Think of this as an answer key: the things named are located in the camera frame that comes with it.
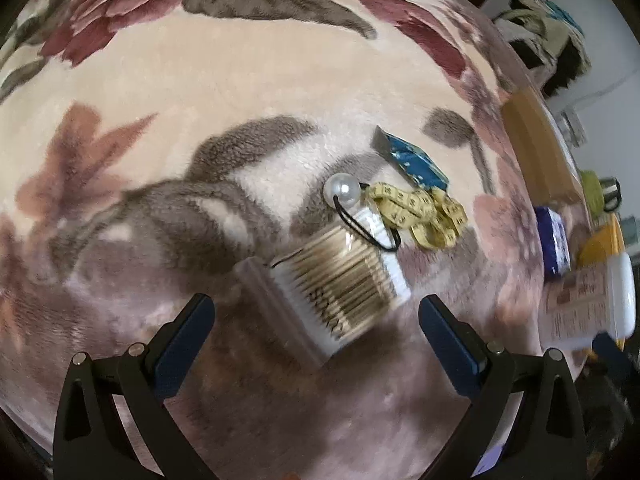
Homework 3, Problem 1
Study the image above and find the teal foil packet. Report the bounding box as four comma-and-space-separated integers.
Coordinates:
372, 126, 451, 188

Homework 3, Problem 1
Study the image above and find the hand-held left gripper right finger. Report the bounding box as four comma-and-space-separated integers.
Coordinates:
417, 294, 588, 480

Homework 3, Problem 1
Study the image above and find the floral plush blanket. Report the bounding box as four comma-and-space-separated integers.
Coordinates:
0, 0, 596, 480

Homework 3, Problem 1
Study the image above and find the steel electric kettle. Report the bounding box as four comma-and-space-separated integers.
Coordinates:
600, 177, 623, 211

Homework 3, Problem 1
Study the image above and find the yellow tape measure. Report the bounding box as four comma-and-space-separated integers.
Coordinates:
361, 182, 468, 251

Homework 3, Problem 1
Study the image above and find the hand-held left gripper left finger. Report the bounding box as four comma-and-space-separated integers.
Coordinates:
52, 292, 217, 480

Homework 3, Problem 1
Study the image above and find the cotton swab pack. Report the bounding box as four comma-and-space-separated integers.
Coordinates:
234, 207, 415, 370

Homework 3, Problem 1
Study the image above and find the pile of clothes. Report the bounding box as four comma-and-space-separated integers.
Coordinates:
492, 0, 593, 98

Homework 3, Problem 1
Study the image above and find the orange plastic basket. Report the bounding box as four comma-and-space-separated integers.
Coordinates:
577, 212, 630, 267

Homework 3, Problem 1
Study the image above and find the white wall cable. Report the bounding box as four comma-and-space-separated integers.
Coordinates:
565, 60, 640, 111

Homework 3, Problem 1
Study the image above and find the white cotton pad pack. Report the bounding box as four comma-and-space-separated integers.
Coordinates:
539, 252, 638, 351

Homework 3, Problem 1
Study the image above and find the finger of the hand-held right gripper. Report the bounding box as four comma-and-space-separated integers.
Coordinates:
592, 332, 637, 387

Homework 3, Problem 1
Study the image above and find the blue tissue packet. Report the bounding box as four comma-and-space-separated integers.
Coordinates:
534, 206, 572, 281

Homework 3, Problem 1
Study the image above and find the pearl hair tie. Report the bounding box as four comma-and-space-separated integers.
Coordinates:
322, 172, 403, 253

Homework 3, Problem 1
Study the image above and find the cardboard box with label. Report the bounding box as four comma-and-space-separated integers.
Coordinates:
500, 87, 588, 211

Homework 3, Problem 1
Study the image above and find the white wall socket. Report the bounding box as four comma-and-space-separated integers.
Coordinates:
557, 110, 586, 148

